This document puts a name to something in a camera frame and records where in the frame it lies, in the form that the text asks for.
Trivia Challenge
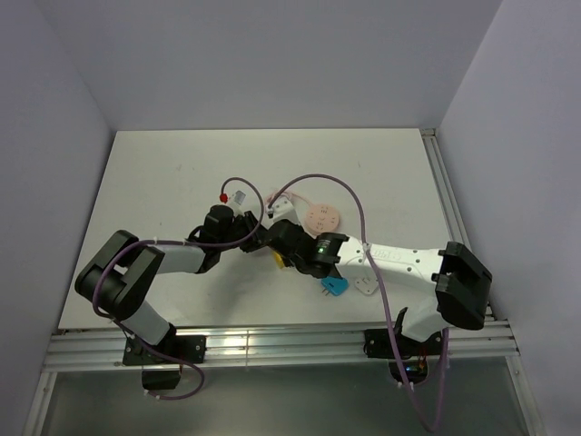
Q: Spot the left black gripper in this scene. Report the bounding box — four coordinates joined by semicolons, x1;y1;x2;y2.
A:
218;211;266;253

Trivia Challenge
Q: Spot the yellow cube socket adapter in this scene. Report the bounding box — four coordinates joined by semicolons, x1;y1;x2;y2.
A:
272;252;289;269

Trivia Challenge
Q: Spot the white plug adapter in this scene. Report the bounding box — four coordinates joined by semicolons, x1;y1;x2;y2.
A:
354;278;379;295

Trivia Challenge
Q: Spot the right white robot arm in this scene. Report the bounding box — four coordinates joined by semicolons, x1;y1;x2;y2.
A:
265;220;492;354

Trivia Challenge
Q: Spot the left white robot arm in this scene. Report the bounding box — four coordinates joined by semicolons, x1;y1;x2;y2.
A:
74;205;267;362

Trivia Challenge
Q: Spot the blue plug adapter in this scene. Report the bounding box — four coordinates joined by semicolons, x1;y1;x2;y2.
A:
320;277;350;297

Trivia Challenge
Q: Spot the pink round power strip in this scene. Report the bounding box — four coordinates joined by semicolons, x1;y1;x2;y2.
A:
303;203;340;235

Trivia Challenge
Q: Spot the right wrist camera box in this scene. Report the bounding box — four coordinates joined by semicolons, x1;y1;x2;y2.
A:
268;194;300;225

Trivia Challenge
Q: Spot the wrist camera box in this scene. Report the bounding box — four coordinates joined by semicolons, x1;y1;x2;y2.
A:
268;194;300;225
229;190;246;214

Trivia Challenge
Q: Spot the pink coiled cord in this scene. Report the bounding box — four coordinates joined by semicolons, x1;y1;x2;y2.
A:
265;189;314;208

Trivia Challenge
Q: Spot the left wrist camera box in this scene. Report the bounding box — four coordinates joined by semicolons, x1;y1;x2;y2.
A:
229;190;246;214

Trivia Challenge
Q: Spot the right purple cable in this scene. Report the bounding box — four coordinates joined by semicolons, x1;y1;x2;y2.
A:
267;173;451;432

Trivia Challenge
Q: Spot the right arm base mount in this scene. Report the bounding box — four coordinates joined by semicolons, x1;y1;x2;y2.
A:
363;329;444;385

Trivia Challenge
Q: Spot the aluminium right rail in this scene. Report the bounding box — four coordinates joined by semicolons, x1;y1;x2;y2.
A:
421;131;492;331

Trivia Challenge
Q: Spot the aluminium rail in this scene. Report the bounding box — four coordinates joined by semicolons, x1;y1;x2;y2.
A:
421;131;492;331
42;321;519;372

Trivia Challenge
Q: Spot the aluminium front rail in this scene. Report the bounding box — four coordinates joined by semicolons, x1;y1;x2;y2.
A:
42;321;519;372

